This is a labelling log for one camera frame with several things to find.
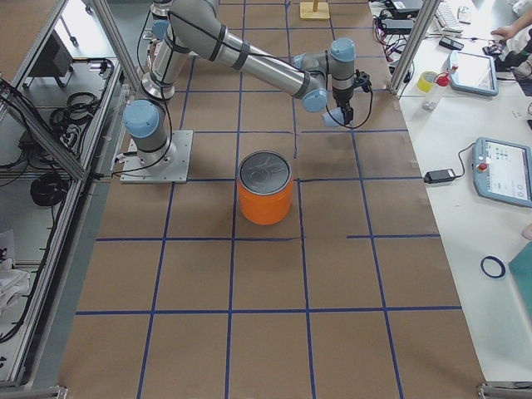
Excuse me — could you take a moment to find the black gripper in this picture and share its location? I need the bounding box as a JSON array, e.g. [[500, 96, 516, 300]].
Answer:
[[333, 87, 353, 125]]

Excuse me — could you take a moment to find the light blue paper cup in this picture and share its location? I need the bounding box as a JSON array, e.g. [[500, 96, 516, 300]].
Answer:
[[322, 107, 345, 127]]

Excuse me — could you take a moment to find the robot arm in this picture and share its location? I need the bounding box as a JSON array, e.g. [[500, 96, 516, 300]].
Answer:
[[123, 1, 358, 175]]

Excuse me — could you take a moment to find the person's hand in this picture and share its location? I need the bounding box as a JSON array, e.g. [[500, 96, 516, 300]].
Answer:
[[490, 25, 518, 40]]

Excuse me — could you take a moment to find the yellow tape roll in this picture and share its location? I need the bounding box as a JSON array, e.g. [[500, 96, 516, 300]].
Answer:
[[416, 71, 438, 93]]

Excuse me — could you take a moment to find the orange can with grey lid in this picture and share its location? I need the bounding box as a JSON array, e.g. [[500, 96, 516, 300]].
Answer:
[[237, 150, 293, 225]]

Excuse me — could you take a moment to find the wooden mug tree stand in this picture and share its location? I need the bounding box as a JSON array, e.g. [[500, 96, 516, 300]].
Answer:
[[299, 0, 330, 20]]

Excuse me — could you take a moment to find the black power adapter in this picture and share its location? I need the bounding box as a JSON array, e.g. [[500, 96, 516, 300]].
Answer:
[[423, 169, 456, 184]]

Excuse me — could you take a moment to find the teach pendant far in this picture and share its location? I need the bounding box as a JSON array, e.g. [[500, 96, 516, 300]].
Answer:
[[447, 50, 499, 96]]

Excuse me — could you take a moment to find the teach pendant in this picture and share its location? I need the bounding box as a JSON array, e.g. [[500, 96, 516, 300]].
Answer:
[[447, 50, 499, 96], [472, 137, 531, 208]]

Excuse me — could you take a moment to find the teach pendant near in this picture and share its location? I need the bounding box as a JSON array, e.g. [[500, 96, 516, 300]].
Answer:
[[472, 137, 531, 208]]

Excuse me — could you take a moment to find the aluminium frame post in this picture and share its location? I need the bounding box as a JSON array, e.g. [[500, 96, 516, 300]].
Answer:
[[389, 0, 439, 95]]

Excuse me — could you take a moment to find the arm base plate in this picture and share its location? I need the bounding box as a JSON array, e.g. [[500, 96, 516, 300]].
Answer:
[[120, 131, 194, 184]]

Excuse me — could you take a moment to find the blue tape ring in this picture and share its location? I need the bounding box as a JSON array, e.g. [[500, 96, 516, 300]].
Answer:
[[480, 255, 507, 280]]

